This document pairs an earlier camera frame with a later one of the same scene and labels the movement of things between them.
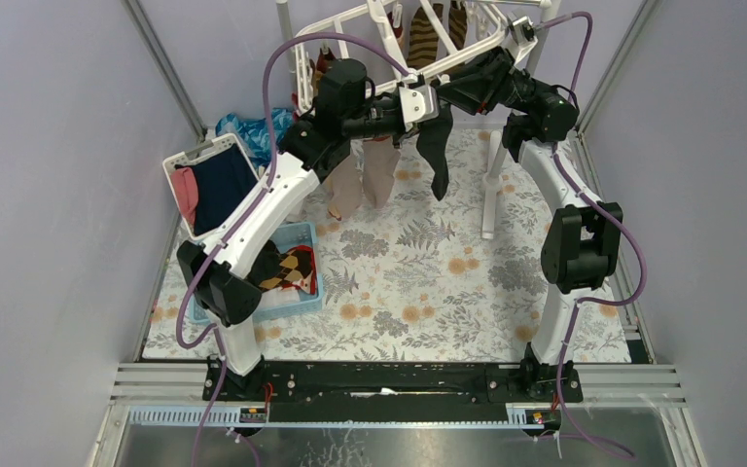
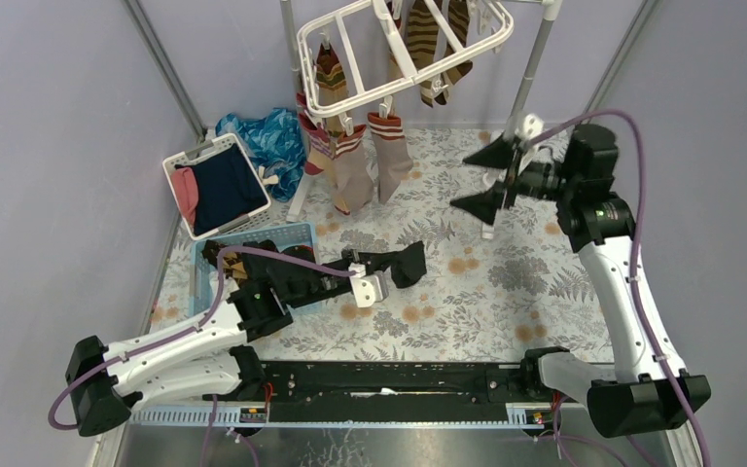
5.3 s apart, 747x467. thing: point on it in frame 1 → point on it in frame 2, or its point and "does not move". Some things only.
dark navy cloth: [224, 180] does not move
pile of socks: [280, 275] does not move
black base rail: [393, 392] does not move
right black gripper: [480, 89] → [500, 155]
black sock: [432, 144] → [409, 266]
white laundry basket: [208, 183] does not move
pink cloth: [187, 191] does not move
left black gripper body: [401, 117] → [345, 281]
